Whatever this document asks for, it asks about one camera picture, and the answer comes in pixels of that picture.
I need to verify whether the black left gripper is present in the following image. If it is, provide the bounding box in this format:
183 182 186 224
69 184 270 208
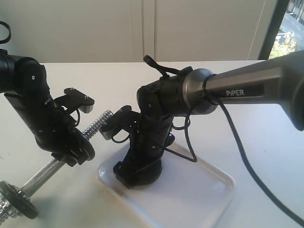
4 94 94 167

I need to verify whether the white blind cord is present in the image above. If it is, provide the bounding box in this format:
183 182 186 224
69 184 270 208
247 0 266 60

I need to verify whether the chrome dumbbell bar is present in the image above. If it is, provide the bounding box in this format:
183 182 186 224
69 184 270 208
0 110 113 224

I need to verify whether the dark window frame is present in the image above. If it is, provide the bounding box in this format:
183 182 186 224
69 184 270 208
258 0 289 60

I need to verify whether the white plastic tray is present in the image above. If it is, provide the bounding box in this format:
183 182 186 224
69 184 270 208
97 146 236 228

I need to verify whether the black weight plate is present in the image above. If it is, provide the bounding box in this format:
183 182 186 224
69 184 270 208
74 128 95 161
0 180 39 219
134 160 162 186

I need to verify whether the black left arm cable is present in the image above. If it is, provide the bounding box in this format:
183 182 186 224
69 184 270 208
0 21 11 45

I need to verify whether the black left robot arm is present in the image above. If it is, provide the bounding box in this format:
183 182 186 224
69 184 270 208
0 49 95 167

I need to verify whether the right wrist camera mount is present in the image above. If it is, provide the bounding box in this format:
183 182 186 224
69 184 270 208
99 105 140 140

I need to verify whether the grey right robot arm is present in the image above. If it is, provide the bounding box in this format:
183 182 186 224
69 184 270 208
113 51 304 188

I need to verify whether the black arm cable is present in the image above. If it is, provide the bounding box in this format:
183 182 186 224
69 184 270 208
0 21 11 45
111 55 304 226

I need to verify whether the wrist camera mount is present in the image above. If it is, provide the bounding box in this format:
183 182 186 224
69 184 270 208
55 87 95 114
99 105 140 140

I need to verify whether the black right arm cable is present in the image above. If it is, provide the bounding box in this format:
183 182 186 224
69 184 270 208
111 55 304 226

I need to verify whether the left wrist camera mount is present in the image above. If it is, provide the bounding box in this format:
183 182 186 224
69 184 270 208
55 87 95 114

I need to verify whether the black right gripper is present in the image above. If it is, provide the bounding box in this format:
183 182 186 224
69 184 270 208
113 114 175 189

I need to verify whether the chrome spinlock collar nut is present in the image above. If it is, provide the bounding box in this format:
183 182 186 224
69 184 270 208
0 193 22 220

